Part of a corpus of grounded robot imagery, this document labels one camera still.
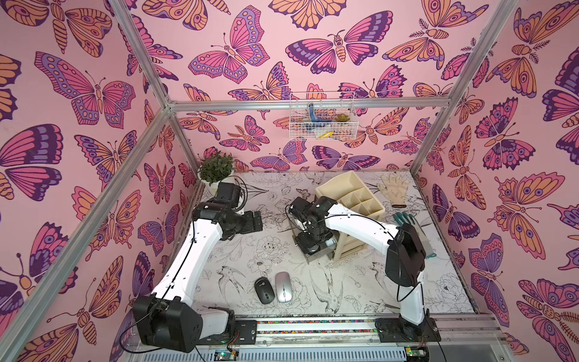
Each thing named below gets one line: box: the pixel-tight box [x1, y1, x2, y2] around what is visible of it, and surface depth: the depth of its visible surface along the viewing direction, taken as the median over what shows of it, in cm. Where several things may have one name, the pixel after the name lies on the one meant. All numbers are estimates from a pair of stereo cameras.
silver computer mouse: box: [275, 271, 293, 303], surface depth 83 cm
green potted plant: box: [197, 150, 233, 186], surface depth 101 cm
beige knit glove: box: [376, 173, 411, 209], surface depth 115 cm
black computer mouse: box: [254, 276, 276, 305], surface depth 83 cm
